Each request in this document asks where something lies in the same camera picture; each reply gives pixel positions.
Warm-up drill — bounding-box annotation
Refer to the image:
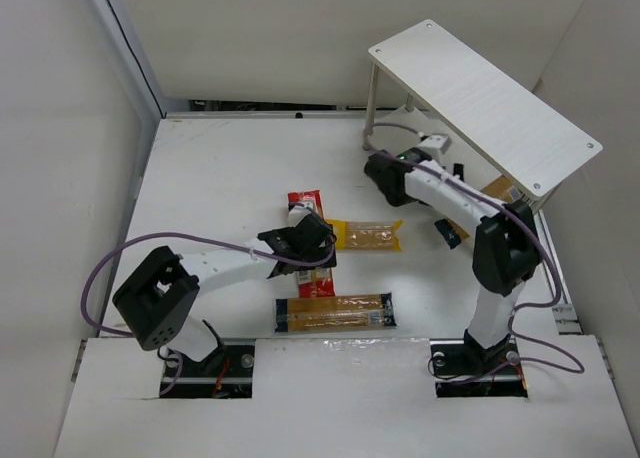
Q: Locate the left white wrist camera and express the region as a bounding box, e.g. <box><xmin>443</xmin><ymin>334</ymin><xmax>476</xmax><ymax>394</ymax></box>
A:
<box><xmin>287</xmin><ymin>202</ymin><xmax>316</xmax><ymax>227</ymax></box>

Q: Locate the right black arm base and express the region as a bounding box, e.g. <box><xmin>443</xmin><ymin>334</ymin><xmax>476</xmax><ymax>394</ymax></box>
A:
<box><xmin>427</xmin><ymin>335</ymin><xmax>528</xmax><ymax>398</ymax></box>

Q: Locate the white two-tier shelf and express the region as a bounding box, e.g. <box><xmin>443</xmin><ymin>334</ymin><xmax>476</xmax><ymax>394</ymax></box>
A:
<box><xmin>362</xmin><ymin>19</ymin><xmax>603</xmax><ymax>206</ymax></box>

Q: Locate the blue spaghetti bag front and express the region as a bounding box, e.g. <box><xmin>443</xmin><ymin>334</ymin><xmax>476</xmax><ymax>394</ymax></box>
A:
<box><xmin>275</xmin><ymin>293</ymin><xmax>397</xmax><ymax>333</ymax></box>

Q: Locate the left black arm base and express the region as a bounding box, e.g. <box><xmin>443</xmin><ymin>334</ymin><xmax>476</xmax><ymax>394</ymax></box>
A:
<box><xmin>157</xmin><ymin>320</ymin><xmax>256</xmax><ymax>400</ymax></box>

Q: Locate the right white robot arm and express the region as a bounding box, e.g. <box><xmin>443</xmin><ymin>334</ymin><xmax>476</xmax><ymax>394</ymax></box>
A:
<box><xmin>364</xmin><ymin>147</ymin><xmax>541</xmax><ymax>360</ymax></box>

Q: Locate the dark blue spaghetti bag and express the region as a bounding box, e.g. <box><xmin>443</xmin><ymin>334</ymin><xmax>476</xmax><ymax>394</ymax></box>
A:
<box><xmin>434</xmin><ymin>176</ymin><xmax>522</xmax><ymax>249</ymax></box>

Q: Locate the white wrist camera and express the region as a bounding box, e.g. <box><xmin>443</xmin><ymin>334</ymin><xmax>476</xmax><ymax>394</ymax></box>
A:
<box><xmin>287</xmin><ymin>202</ymin><xmax>316</xmax><ymax>227</ymax></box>
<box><xmin>418</xmin><ymin>133</ymin><xmax>452</xmax><ymax>166</ymax></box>

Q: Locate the red spaghetti bag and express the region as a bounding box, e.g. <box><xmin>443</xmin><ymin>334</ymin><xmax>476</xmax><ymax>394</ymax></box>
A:
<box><xmin>287</xmin><ymin>190</ymin><xmax>335</xmax><ymax>298</ymax></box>

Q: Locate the yellow spaghetti bag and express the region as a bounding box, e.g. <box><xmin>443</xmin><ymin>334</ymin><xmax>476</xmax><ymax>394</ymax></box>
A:
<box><xmin>328</xmin><ymin>220</ymin><xmax>404</xmax><ymax>252</ymax></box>

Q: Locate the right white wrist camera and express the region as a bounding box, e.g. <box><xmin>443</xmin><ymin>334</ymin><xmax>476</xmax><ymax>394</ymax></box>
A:
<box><xmin>418</xmin><ymin>133</ymin><xmax>452</xmax><ymax>166</ymax></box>

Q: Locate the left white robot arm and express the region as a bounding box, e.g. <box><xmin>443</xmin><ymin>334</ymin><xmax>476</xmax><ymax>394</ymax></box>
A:
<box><xmin>112</xmin><ymin>211</ymin><xmax>336</xmax><ymax>368</ymax></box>

